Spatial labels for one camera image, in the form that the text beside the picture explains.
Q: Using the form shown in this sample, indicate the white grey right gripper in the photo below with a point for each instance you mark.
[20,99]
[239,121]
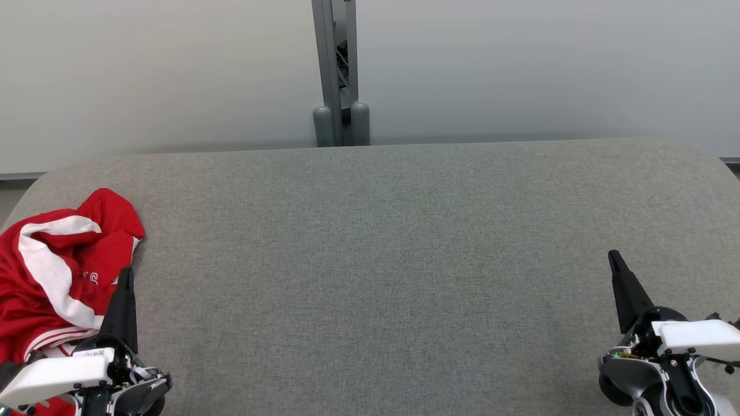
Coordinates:
[694,335]

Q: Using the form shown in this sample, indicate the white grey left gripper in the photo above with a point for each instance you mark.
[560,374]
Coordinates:
[52,375]

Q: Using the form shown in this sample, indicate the grey cylinder pad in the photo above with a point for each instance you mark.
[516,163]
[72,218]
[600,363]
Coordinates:
[324,127]
[360,124]

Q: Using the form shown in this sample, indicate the red shirt with white sleeves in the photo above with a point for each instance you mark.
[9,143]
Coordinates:
[23,323]

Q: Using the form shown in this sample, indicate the red shorts with white stripes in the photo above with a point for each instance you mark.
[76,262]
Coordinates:
[110,225]

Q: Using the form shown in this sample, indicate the grey metal post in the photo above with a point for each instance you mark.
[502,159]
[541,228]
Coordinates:
[326,52]

